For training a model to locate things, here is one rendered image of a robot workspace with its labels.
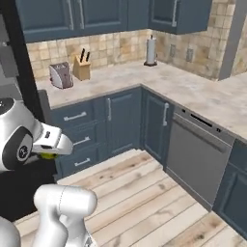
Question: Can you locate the narrow blue base cupboard door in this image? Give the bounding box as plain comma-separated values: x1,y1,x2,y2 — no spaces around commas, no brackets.
142,92,172,166

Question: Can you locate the yellow-green pear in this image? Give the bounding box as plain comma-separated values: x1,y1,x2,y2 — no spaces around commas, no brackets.
39,151,60,161

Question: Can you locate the silver base cupboard handle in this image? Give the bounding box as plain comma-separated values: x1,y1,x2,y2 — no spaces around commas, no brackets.
161,101,171,127
106,97,113,123

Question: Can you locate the grey wall outlet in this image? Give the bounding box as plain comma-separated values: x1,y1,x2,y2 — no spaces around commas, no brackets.
169,43,178,59
185,47,194,64

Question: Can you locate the blue base cupboard run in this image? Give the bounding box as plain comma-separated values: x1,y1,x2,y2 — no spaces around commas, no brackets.
212,138,247,240

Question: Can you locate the paper towel holder with roll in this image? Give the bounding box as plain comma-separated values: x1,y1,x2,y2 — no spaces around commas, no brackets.
143,34,159,68

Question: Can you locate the grey dishwasher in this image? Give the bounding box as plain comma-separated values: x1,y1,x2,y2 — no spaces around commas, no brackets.
165,105,236,212

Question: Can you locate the black fridge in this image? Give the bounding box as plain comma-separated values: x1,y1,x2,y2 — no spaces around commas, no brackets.
0,0,63,224

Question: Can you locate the silver wall cupboard handle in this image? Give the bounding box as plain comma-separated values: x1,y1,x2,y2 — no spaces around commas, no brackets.
172,0,178,28
77,0,85,31
67,0,75,32

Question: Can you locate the wooden knife block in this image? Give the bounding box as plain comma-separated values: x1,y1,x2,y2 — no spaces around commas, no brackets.
71,55,93,82

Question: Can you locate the silver drawer handle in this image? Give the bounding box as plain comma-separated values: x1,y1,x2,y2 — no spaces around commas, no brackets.
72,136,92,147
73,156,93,168
63,111,88,123

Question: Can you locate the silver toaster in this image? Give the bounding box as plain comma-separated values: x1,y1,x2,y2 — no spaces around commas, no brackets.
48,61,74,90

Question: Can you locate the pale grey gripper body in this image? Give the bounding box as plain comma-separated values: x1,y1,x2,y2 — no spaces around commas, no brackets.
32,132,74,156

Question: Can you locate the blue drawer front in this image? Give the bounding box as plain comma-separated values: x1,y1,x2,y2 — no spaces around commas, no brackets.
63,123,98,151
50,99,96,130
58,147,99,178

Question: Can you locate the wide blue wall cupboard door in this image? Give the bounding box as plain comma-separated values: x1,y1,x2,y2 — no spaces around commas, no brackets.
14,0,76,43

